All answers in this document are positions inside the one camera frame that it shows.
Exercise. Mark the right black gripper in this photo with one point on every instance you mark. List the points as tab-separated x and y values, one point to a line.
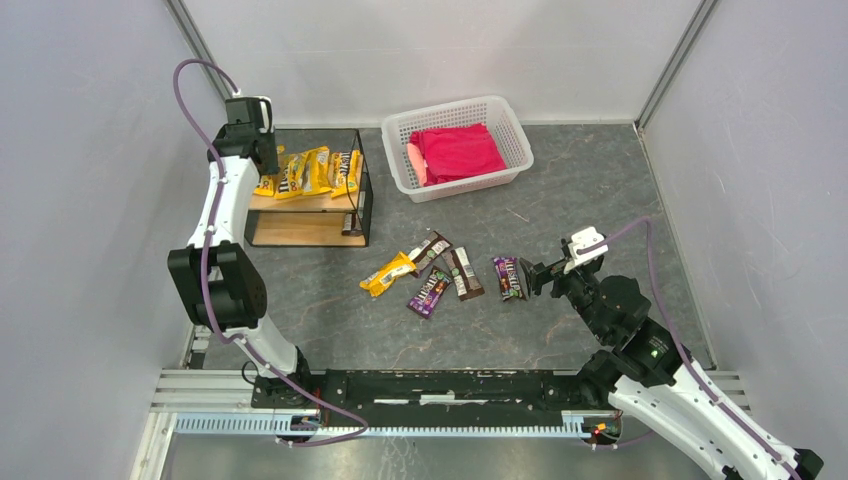
542	275

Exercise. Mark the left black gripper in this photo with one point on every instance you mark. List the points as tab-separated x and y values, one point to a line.
266	154

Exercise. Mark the purple brown M&M bag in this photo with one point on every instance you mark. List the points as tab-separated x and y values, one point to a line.
509	280

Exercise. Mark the yellow M&M bag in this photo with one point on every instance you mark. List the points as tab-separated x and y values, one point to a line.
268	183
289	184

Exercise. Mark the yellow candy bag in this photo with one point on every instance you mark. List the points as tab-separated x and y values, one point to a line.
380	281
315	177
345	172

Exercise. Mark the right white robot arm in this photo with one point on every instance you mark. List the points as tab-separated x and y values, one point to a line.
641	372

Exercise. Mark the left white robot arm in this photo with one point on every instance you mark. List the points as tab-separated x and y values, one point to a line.
219	286

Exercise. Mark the brown candy bag middle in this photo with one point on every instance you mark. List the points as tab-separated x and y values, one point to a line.
464	277

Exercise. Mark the brown candy bag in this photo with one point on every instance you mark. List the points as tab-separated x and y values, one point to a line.
427	251
464	277

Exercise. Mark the purple candy bag centre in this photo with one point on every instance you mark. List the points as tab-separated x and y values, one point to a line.
424	302

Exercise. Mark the brown candy bag top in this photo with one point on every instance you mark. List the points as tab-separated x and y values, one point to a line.
427	251

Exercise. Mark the brown candy bag lower shelf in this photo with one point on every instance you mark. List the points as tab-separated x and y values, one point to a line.
352	226

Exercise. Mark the pink folded cloth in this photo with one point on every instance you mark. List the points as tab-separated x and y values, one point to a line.
443	155

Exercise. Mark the white plastic basket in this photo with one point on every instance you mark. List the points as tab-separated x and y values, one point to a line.
493	111

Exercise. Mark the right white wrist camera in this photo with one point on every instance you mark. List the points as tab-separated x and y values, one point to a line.
583	247

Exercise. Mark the black wire wooden shelf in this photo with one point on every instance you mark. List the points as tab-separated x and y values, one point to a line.
314	221

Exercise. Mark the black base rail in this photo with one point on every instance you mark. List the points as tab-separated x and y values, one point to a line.
438	399

